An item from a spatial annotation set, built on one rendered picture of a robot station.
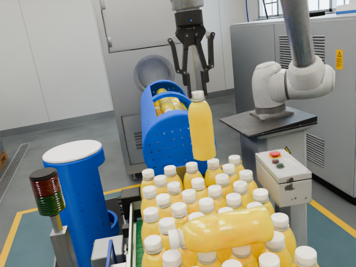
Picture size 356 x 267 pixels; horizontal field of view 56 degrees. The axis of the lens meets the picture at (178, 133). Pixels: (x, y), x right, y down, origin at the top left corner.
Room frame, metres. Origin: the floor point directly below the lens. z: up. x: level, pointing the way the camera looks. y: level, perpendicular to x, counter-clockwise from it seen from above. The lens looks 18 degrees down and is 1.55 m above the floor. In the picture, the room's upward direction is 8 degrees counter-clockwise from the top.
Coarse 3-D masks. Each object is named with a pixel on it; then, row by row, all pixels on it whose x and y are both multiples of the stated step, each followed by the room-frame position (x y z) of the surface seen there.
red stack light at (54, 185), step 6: (30, 180) 0.72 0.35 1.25; (48, 180) 0.71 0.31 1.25; (54, 180) 0.72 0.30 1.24; (36, 186) 0.71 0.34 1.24; (42, 186) 0.71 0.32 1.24; (48, 186) 0.71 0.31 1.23; (54, 186) 0.72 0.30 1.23; (60, 186) 0.74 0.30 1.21; (36, 192) 0.71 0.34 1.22; (42, 192) 0.71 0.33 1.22; (48, 192) 0.71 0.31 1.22; (54, 192) 0.72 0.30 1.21
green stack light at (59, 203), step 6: (60, 192) 0.73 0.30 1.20; (36, 198) 0.71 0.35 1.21; (42, 198) 0.71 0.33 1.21; (48, 198) 0.71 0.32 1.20; (54, 198) 0.71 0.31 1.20; (60, 198) 0.73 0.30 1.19; (42, 204) 0.71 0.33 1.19; (48, 204) 0.71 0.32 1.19; (54, 204) 0.71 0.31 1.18; (60, 204) 0.72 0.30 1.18; (42, 210) 0.71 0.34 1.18; (48, 210) 0.71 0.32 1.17; (54, 210) 0.71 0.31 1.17; (60, 210) 0.72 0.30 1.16
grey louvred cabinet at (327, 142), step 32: (256, 32) 3.70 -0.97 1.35; (320, 32) 2.68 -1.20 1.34; (352, 32) 2.35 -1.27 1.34; (256, 64) 3.74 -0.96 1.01; (288, 64) 3.12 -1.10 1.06; (352, 64) 2.34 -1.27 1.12; (352, 96) 2.33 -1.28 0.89; (320, 128) 2.68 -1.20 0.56; (352, 128) 2.32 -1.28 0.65; (320, 160) 2.66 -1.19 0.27; (352, 160) 2.31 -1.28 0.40; (352, 192) 2.31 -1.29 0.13
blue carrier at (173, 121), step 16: (160, 80) 2.06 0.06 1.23; (144, 96) 1.88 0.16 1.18; (160, 96) 1.60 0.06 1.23; (176, 96) 1.61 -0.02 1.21; (144, 112) 1.55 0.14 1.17; (176, 112) 1.23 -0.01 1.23; (144, 128) 1.32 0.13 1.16; (160, 128) 1.20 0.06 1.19; (176, 128) 1.21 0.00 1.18; (144, 144) 1.19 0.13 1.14; (160, 144) 1.20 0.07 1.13; (176, 144) 1.20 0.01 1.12; (144, 160) 1.20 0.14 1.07; (160, 160) 1.20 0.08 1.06; (176, 160) 1.20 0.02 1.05; (192, 160) 1.20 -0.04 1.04
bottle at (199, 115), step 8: (192, 104) 0.95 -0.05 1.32; (200, 104) 0.94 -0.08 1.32; (208, 104) 0.96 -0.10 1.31; (192, 112) 0.94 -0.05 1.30; (200, 112) 0.93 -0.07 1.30; (208, 112) 0.94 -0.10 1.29; (192, 120) 0.94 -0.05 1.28; (200, 120) 0.93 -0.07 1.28; (208, 120) 0.94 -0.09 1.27; (192, 128) 0.95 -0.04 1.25; (200, 128) 0.93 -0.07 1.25; (208, 128) 0.94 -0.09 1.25; (192, 136) 0.95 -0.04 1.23; (200, 136) 0.93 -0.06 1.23; (208, 136) 0.93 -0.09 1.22; (192, 144) 0.95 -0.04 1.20; (200, 144) 0.93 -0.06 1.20; (208, 144) 0.93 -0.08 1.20; (200, 152) 0.93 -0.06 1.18; (208, 152) 0.93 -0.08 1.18; (200, 160) 0.94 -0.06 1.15
